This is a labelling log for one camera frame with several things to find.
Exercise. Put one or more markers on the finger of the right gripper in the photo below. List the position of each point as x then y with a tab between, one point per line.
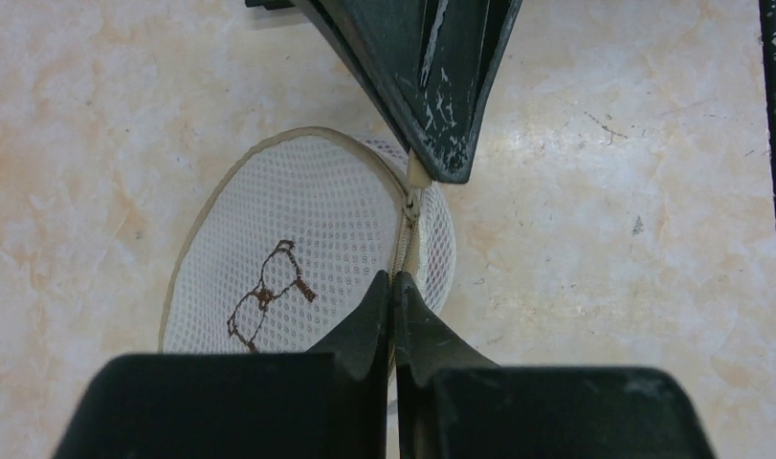
269	4
427	65

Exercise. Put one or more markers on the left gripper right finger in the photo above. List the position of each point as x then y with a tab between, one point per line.
453	402

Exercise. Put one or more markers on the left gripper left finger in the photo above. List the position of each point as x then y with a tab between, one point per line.
327	402

